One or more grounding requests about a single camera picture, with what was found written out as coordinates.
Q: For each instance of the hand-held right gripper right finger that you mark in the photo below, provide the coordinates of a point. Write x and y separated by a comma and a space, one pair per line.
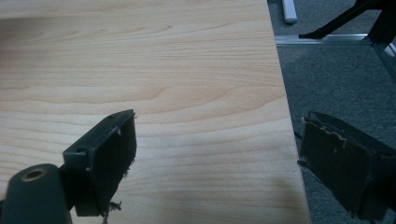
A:
339, 165

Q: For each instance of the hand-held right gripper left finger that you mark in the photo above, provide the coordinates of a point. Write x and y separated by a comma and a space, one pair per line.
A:
106, 161

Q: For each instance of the black stand leg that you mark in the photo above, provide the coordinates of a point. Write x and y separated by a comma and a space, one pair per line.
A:
358, 18

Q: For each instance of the white table leg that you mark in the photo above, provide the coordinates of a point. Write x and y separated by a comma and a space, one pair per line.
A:
289, 11

